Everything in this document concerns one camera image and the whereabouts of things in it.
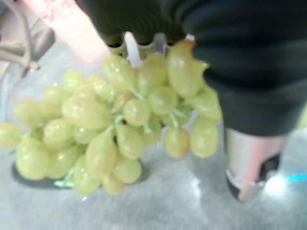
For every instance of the green grape bunch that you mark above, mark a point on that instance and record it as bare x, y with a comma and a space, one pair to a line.
84, 112

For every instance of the beige chair frame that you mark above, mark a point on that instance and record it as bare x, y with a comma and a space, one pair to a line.
26, 45

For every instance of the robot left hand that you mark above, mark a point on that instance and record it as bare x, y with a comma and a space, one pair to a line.
244, 60

